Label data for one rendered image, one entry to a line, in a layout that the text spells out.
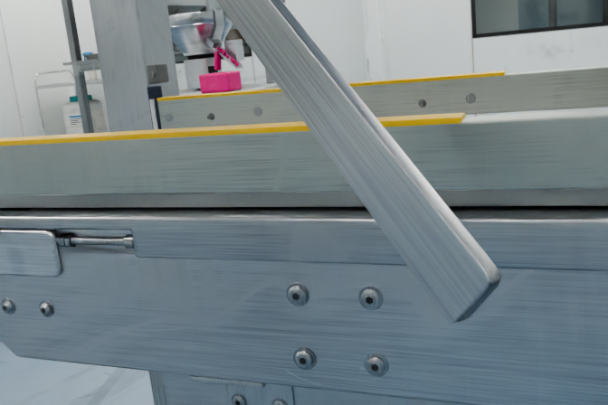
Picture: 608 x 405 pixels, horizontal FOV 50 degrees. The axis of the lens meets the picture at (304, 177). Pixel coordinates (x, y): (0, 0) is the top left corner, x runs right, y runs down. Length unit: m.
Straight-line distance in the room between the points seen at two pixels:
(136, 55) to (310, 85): 0.49
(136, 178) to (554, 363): 0.23
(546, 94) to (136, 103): 0.41
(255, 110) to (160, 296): 0.28
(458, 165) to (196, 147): 0.14
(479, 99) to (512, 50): 4.75
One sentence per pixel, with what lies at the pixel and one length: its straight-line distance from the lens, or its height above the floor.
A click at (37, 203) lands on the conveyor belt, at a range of 0.45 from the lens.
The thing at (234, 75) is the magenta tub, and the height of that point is 0.83.
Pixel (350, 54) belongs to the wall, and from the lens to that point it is 5.68.
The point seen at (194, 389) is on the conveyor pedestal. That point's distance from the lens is 0.46.
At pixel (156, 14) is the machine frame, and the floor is 0.98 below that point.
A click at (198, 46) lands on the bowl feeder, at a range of 3.27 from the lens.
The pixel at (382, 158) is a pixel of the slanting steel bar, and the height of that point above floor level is 0.90.
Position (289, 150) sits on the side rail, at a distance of 0.32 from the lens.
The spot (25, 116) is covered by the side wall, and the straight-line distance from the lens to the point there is 7.10.
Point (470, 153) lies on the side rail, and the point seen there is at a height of 0.88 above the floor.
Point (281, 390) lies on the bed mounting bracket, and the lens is 0.43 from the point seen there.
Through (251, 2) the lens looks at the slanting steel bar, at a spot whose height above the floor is 0.95.
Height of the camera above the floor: 0.93
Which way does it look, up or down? 12 degrees down
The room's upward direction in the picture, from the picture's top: 6 degrees counter-clockwise
